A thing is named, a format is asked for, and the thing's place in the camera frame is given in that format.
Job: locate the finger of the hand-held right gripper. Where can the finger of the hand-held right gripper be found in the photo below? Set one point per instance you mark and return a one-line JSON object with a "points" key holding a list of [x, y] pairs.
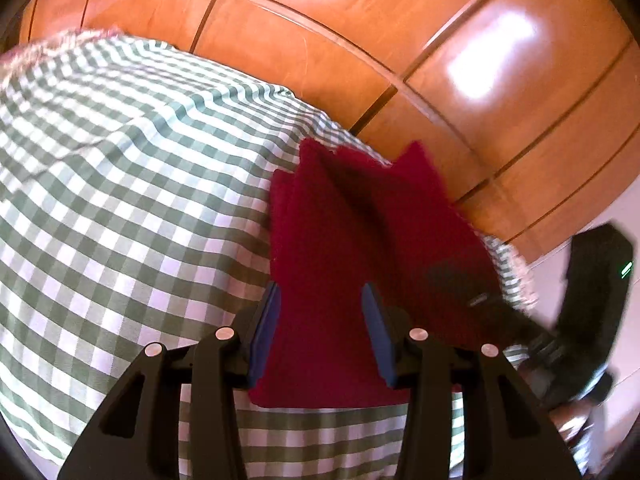
{"points": [[492, 305]]}

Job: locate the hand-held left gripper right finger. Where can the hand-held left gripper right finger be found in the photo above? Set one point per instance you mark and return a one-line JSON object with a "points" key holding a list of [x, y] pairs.
{"points": [[377, 335]]}

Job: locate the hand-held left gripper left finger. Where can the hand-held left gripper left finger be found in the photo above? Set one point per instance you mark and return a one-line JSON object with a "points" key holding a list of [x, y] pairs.
{"points": [[265, 330]]}

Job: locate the red cloth garment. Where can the red cloth garment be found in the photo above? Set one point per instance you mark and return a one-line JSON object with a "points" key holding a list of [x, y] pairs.
{"points": [[340, 240]]}

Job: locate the green white checked cloth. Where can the green white checked cloth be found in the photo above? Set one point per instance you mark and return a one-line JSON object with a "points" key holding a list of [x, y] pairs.
{"points": [[125, 185]]}

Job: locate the wooden panelled cabinet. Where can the wooden panelled cabinet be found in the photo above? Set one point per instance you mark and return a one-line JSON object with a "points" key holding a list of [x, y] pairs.
{"points": [[400, 35]]}

